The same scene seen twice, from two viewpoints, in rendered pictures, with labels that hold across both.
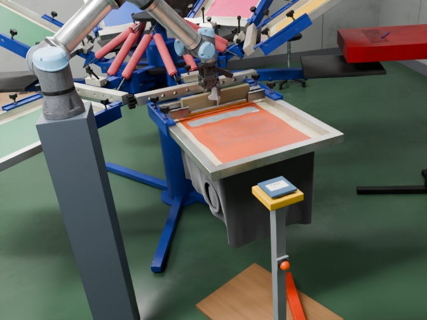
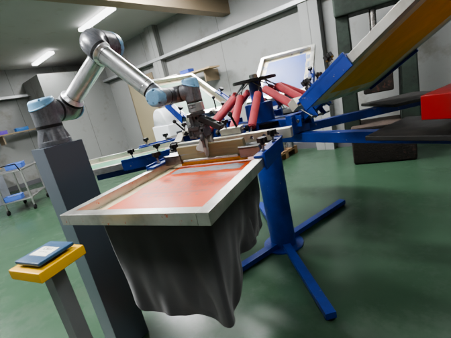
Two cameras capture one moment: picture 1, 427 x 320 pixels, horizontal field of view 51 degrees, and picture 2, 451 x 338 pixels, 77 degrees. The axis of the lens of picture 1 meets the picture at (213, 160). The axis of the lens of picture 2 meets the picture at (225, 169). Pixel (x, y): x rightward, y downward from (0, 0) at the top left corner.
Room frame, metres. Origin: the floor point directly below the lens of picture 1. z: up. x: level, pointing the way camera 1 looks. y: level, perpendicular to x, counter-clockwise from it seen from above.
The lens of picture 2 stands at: (1.20, -1.07, 1.26)
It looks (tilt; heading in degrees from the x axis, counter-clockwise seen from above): 14 degrees down; 48
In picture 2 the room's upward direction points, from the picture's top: 13 degrees counter-clockwise
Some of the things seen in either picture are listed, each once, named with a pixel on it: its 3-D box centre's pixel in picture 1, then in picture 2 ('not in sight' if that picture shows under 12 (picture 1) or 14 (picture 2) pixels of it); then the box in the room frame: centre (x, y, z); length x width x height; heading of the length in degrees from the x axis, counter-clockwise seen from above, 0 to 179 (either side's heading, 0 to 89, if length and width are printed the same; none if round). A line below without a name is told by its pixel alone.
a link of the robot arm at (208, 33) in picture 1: (206, 40); (190, 90); (2.04, -0.02, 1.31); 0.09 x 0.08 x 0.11; 119
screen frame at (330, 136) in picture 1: (236, 122); (190, 175); (1.86, -0.12, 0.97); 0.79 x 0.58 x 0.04; 21
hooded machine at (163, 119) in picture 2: not in sight; (171, 133); (4.95, 4.69, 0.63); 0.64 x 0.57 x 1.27; 96
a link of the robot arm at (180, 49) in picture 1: (189, 46); (170, 95); (1.98, 0.06, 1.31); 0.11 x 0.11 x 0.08; 29
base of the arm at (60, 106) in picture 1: (61, 100); (52, 135); (1.57, 0.54, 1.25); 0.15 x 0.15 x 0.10
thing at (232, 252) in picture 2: not in sight; (242, 232); (1.88, -0.33, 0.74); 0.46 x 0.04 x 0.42; 21
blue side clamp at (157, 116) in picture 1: (161, 118); (168, 163); (1.98, 0.23, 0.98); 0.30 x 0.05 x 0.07; 21
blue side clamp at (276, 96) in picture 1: (263, 94); (270, 151); (2.18, -0.29, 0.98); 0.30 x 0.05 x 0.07; 21
